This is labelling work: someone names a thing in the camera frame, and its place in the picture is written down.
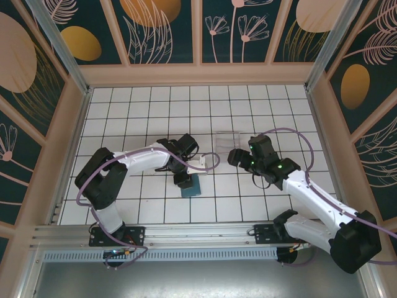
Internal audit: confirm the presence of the aluminium mounting rail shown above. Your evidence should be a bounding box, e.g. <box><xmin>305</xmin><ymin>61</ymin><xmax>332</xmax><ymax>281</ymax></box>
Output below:
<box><xmin>29</xmin><ymin>219</ymin><xmax>375</xmax><ymax>249</ymax></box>

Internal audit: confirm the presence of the aluminium corner post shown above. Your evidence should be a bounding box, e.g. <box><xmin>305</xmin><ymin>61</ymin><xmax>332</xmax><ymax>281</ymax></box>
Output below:
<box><xmin>305</xmin><ymin>0</ymin><xmax>357</xmax><ymax>91</ymax></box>
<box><xmin>25</xmin><ymin>0</ymin><xmax>94</xmax><ymax>95</ymax></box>

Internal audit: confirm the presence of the grey slotted cable duct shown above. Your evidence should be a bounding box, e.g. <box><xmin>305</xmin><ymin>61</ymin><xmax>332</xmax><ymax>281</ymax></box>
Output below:
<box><xmin>43</xmin><ymin>247</ymin><xmax>279</xmax><ymax>261</ymax></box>

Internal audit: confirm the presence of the blue card holder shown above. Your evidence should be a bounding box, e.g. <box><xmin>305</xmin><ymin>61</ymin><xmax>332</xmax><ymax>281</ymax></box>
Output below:
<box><xmin>181</xmin><ymin>178</ymin><xmax>202</xmax><ymax>199</ymax></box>

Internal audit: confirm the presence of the aluminium frame bar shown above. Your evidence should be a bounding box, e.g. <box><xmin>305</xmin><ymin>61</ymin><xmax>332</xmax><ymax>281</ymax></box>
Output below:
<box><xmin>353</xmin><ymin>238</ymin><xmax>387</xmax><ymax>298</ymax></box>
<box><xmin>17</xmin><ymin>248</ymin><xmax>44</xmax><ymax>298</ymax></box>

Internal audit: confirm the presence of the grey metal sheet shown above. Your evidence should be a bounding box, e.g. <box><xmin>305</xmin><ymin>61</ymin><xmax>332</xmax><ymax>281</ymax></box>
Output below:
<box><xmin>30</xmin><ymin>260</ymin><xmax>376</xmax><ymax>298</ymax></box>

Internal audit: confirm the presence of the clear acrylic box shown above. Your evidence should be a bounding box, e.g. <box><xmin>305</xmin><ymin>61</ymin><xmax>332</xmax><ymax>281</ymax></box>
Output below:
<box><xmin>215</xmin><ymin>132</ymin><xmax>243</xmax><ymax>153</ymax></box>

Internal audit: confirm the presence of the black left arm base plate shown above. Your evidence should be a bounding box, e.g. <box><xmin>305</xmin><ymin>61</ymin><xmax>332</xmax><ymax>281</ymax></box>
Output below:
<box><xmin>89</xmin><ymin>225</ymin><xmax>146</xmax><ymax>248</ymax></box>

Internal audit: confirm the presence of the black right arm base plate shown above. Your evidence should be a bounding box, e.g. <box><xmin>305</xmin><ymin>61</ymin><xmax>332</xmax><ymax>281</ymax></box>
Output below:
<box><xmin>253</xmin><ymin>222</ymin><xmax>291</xmax><ymax>245</ymax></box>

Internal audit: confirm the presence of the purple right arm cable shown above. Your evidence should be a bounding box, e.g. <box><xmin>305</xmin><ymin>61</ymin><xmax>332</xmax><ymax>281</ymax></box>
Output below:
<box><xmin>259</xmin><ymin>127</ymin><xmax>397</xmax><ymax>268</ymax></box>

